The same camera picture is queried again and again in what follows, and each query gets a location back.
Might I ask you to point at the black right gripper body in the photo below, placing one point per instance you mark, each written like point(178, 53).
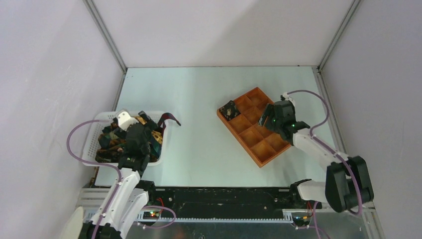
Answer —
point(271, 122)

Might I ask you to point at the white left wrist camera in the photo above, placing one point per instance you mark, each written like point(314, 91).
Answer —
point(125, 120)

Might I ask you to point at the red navy striped tie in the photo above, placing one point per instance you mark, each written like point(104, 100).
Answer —
point(166, 119)

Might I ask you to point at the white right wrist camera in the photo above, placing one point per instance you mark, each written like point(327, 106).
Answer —
point(286, 97)

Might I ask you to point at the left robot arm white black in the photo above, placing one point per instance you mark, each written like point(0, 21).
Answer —
point(125, 200)

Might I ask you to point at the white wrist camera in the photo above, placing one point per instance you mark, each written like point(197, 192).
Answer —
point(125, 120)
point(286, 97)

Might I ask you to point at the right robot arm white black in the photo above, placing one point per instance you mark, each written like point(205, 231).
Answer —
point(347, 181)

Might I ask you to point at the orange compartment tray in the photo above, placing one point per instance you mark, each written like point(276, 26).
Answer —
point(261, 144)

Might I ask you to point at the white plastic mesh basket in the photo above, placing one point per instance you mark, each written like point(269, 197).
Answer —
point(105, 118)

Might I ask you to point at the rolled dark patterned tie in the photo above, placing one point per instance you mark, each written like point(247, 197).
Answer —
point(229, 111)

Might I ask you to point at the brown dark patterned tie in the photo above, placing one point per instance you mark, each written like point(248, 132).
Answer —
point(110, 150)

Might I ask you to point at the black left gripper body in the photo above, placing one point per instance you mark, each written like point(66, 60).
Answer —
point(149, 126)

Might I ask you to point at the green navy plaid tie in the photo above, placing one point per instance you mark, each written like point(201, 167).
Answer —
point(114, 132)

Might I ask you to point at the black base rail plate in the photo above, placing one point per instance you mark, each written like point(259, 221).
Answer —
point(224, 203)

